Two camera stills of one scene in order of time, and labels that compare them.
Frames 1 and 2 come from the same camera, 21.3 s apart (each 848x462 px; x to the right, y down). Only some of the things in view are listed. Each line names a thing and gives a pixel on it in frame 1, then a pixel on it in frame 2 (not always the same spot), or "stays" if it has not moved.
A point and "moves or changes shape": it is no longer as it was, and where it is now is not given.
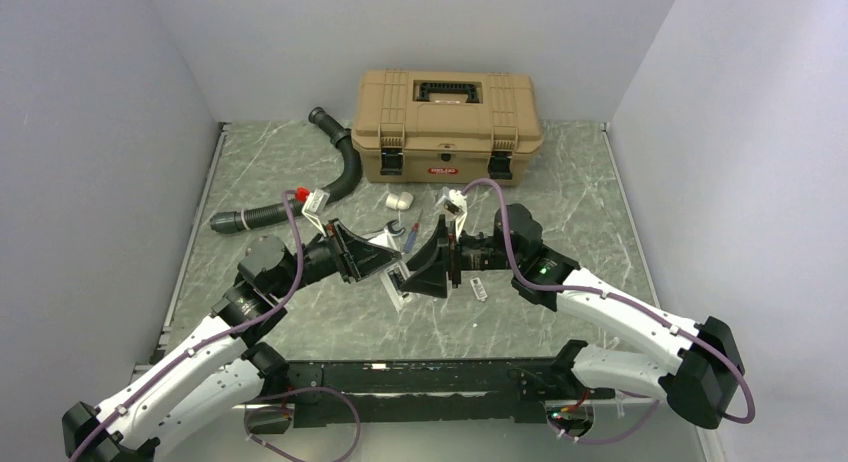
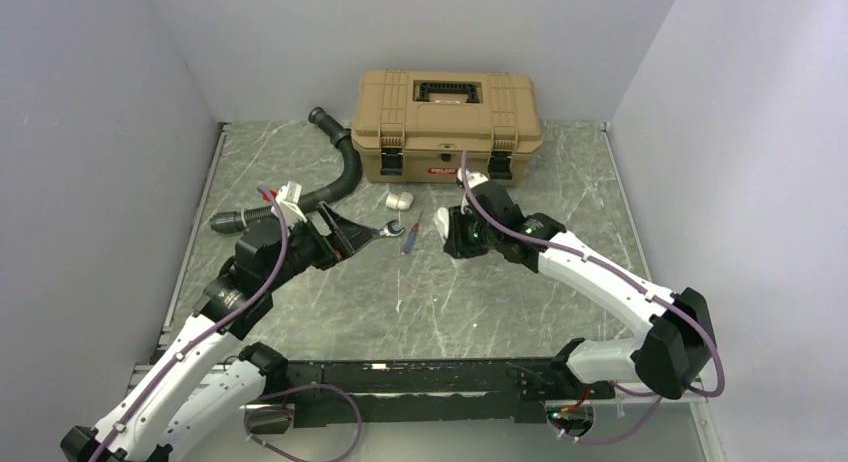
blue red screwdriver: [410, 241] stays
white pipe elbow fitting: [402, 201] stays
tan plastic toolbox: [445, 127] stays
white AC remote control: [392, 279] moves or changes shape
